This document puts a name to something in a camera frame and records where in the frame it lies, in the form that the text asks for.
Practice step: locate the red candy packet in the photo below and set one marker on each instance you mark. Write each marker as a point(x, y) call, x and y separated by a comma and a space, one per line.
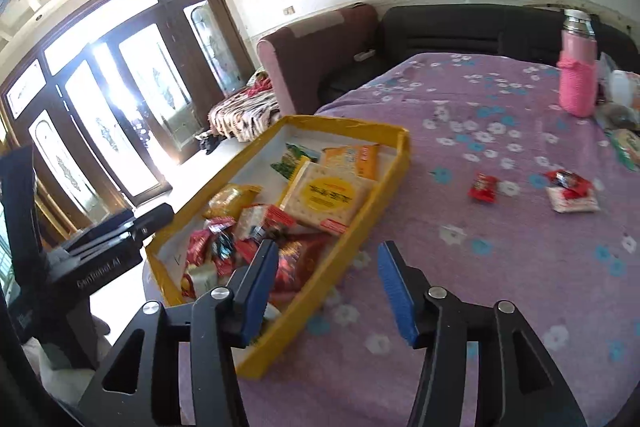
point(483, 187)

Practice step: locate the pink knitted cover bottle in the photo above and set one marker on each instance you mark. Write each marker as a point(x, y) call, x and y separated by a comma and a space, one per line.
point(577, 77)

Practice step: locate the orange biscuit packet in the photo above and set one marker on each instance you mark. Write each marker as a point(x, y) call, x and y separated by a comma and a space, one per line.
point(350, 159)

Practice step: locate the white sachet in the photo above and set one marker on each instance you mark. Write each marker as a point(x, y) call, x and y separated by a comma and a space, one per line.
point(572, 202)

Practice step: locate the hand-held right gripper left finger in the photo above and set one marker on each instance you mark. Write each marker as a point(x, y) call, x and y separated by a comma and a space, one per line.
point(260, 287)

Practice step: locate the person's left hand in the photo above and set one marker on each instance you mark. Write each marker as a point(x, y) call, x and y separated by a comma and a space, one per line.
point(55, 377)

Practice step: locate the green pea snack packet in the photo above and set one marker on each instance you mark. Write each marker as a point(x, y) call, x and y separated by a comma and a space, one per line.
point(292, 157)

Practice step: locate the pale yellow cracker packet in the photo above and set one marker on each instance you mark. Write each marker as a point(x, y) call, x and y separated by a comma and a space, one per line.
point(325, 197)

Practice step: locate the white cup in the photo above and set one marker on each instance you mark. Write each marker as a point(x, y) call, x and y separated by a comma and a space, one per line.
point(625, 87)

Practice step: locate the clear plastic bag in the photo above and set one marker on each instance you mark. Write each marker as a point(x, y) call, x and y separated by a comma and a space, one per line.
point(617, 117)

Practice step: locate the purple floral tablecloth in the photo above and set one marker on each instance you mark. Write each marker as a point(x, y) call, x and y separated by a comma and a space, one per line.
point(500, 282)

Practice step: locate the round cracker packet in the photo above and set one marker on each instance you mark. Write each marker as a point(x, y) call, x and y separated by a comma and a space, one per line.
point(627, 149)

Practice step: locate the yellow snack packet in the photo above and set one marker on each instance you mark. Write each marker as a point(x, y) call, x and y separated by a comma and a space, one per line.
point(230, 202)

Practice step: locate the maroon armchair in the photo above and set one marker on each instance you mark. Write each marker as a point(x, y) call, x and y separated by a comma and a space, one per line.
point(300, 57)

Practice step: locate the patterned blanket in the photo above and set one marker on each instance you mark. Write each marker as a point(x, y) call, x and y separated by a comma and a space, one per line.
point(245, 117)

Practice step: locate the wooden glass door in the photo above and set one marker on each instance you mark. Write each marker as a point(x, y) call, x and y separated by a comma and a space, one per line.
point(150, 82)

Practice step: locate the small white packet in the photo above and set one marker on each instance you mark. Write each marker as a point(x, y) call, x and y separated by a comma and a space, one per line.
point(200, 279)

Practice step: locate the dark shoes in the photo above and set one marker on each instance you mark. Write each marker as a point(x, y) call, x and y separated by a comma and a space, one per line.
point(207, 143)

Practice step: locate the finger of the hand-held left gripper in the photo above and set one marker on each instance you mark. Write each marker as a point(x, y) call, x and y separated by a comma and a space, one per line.
point(155, 217)

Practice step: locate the yellow cardboard box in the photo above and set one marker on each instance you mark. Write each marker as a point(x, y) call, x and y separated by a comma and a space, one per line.
point(345, 123)

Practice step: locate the white remote control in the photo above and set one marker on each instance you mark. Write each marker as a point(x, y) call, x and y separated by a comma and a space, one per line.
point(364, 55)

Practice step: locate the black sofa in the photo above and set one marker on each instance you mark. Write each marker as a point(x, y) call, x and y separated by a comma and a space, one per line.
point(450, 32)

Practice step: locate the red and black candy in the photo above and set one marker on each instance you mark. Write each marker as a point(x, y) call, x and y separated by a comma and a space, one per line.
point(567, 181)

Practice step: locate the brown date snack packet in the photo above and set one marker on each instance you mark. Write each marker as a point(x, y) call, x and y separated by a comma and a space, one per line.
point(300, 257)

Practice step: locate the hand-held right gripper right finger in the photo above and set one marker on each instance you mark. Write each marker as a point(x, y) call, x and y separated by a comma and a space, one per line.
point(397, 292)

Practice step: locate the white and red snack packet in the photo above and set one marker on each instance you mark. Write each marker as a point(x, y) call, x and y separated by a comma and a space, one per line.
point(262, 219)

